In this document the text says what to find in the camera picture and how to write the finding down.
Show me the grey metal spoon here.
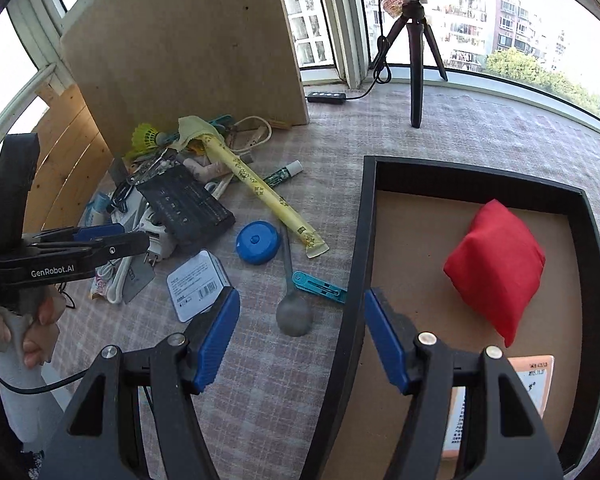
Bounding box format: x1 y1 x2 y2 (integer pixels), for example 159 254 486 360
276 223 313 337

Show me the teal clothes peg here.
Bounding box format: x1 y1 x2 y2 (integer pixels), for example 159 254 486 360
292 271 347 304

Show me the black foil packet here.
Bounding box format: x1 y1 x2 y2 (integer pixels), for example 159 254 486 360
136 165 235 255

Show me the yellow tea stick packet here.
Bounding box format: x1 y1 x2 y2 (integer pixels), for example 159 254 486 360
195 133 329 259

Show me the green white lip balm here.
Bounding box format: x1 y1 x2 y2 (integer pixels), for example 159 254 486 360
263 160 303 188

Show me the left hand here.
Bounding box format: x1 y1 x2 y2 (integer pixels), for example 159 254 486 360
0 286 67 370

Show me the blue tube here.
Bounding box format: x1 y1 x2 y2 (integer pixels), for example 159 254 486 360
81 192 110 226

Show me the white tin box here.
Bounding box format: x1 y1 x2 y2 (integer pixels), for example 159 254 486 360
166 250 230 323

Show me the grey card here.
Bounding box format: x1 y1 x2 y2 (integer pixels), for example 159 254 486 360
122 256 155 304

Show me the wooden slat panel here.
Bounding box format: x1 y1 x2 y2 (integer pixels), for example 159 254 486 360
23 84 112 233

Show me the blue round tape measure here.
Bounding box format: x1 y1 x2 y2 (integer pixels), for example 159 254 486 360
235 220 280 266

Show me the yellow green shuttlecock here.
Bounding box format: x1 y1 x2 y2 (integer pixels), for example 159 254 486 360
131 122 166 153

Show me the pink cosmetic tube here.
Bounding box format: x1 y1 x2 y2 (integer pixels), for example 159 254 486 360
183 158 230 183

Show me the red bean bag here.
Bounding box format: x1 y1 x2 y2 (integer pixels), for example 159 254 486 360
443 200 546 347

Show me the black storage tray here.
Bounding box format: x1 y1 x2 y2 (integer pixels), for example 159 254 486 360
302 156 600 479

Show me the orange tissue pack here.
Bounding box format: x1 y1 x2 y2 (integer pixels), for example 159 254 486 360
442 356 555 460

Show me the yellow green cleaning cloth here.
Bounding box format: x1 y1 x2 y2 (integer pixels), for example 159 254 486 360
170 115 225 152

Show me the black tripod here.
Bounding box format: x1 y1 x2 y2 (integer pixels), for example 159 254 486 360
370 0 449 128

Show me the white usb cable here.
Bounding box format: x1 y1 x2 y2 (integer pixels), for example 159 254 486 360
226 115 274 154

